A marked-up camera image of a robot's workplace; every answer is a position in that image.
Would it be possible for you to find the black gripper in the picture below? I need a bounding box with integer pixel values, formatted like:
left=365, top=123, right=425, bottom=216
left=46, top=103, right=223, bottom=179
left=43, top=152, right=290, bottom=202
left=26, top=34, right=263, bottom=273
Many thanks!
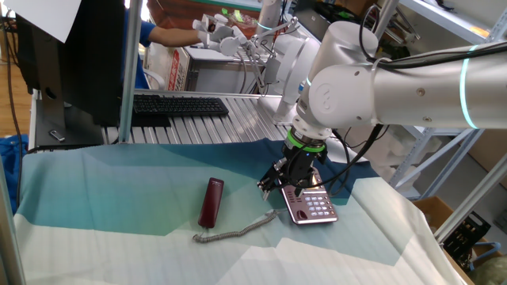
left=256, top=144, right=330, bottom=201

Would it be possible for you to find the maroon telephone handset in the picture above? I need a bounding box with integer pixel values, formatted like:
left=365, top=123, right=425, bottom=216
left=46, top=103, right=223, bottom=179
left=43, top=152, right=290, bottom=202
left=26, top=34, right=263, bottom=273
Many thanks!
left=197, top=177, right=225, bottom=230

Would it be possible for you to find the bare person forearm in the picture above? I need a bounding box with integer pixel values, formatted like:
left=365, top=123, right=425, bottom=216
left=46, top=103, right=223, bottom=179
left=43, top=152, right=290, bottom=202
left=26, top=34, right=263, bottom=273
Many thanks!
left=148, top=25, right=201, bottom=48

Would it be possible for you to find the maroon telephone base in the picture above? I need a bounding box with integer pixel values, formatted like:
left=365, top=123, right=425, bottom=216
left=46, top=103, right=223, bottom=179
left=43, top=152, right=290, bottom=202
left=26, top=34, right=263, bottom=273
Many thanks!
left=280, top=168, right=339, bottom=226

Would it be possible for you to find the white foam packing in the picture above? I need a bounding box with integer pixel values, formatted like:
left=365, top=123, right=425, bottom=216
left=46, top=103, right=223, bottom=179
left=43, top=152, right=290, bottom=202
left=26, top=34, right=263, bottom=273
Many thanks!
left=342, top=126, right=415, bottom=181

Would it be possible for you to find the grey metal cabinet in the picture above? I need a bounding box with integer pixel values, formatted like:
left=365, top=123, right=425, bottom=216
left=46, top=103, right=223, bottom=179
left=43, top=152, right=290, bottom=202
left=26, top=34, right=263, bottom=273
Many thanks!
left=184, top=45, right=265, bottom=95

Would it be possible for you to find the black computer keyboard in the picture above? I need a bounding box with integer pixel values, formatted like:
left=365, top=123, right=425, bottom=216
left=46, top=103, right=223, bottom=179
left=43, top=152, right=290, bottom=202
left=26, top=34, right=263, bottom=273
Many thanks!
left=132, top=93, right=230, bottom=118

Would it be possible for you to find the white box with red print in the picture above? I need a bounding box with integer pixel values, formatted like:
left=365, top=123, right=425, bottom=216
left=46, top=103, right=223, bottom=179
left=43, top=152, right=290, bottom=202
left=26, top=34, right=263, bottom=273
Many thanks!
left=164, top=47, right=190, bottom=93

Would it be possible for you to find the white curved chair part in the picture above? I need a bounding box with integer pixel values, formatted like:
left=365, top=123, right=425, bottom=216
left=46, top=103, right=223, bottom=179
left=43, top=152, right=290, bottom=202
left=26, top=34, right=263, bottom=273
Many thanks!
left=142, top=67, right=166, bottom=91

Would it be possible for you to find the blue green white tablecloth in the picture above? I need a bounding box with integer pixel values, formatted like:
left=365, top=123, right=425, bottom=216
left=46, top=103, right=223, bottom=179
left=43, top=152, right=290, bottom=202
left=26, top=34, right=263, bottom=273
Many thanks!
left=13, top=138, right=471, bottom=285

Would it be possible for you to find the brown cardboard box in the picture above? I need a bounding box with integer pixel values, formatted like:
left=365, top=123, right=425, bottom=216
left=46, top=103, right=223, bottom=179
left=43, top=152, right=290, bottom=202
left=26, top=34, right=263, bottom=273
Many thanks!
left=411, top=196, right=507, bottom=285

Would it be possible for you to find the dark grey box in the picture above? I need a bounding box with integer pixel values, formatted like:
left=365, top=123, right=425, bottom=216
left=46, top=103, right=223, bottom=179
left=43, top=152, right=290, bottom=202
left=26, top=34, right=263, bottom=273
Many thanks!
left=295, top=0, right=337, bottom=43

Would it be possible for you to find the brown wooden desk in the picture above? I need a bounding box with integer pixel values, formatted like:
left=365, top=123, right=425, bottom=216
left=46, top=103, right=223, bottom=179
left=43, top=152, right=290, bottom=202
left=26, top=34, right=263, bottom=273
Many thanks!
left=148, top=0, right=262, bottom=39

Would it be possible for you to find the person in blue shirt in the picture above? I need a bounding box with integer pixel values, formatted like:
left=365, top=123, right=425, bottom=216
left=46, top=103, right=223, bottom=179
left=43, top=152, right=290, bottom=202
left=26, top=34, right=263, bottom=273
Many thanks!
left=123, top=9, right=158, bottom=90

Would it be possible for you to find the black plastic crate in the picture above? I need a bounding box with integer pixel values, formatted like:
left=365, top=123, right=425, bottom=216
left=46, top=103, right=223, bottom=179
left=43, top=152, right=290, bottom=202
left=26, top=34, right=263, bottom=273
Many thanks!
left=442, top=211, right=492, bottom=272

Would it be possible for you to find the grey monitor stand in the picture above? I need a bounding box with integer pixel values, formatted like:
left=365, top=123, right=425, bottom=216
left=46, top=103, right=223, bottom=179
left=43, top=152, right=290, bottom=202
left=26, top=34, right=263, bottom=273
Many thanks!
left=33, top=23, right=105, bottom=150

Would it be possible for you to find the brown cardboard sheet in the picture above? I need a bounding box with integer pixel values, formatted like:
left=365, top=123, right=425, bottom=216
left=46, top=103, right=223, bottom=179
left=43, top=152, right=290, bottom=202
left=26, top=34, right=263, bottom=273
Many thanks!
left=467, top=130, right=507, bottom=179

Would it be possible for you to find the black computer monitor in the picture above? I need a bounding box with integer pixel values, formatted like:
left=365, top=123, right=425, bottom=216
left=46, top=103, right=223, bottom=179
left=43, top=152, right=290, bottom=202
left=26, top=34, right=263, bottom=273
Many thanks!
left=15, top=0, right=127, bottom=127

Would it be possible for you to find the grey metal shelf rack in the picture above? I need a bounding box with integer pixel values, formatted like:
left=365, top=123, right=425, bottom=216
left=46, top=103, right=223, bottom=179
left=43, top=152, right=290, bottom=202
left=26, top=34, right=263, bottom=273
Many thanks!
left=368, top=0, right=507, bottom=201

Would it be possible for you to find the blue fabric bundle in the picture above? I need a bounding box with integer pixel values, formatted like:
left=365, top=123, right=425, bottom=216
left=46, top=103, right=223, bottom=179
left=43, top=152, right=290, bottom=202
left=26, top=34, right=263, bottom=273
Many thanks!
left=0, top=134, right=29, bottom=215

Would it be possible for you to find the white paper sheet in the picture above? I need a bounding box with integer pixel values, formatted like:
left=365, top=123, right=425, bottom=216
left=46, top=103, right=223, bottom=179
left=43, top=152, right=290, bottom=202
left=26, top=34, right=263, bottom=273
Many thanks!
left=2, top=0, right=82, bottom=44

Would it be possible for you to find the green wrist adapter ring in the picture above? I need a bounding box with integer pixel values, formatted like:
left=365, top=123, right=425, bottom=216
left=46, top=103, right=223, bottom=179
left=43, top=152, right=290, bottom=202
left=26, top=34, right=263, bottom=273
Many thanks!
left=287, top=128, right=330, bottom=154

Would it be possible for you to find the grey coiled phone cord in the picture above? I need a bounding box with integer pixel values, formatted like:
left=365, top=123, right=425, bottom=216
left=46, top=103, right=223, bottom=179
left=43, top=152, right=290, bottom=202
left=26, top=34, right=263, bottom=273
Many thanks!
left=192, top=209, right=280, bottom=244

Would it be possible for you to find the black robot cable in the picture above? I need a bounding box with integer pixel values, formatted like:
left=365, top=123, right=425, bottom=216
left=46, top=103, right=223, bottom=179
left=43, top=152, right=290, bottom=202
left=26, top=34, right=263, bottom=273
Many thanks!
left=283, top=3, right=507, bottom=199

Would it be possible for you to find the aluminium frame post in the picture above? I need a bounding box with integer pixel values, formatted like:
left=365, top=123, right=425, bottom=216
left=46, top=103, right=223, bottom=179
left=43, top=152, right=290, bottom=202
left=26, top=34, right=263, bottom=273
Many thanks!
left=117, top=0, right=143, bottom=144
left=0, top=158, right=27, bottom=285
left=433, top=154, right=507, bottom=243

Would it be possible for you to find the light blue handle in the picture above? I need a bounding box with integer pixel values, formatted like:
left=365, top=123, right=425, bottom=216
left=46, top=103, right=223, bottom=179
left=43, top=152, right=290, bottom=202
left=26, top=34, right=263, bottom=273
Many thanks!
left=469, top=241, right=502, bottom=272

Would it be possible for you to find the thin black hanging cable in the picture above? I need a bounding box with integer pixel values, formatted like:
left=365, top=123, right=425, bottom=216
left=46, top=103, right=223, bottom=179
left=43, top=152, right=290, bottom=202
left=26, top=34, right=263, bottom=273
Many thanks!
left=2, top=15, right=24, bottom=209

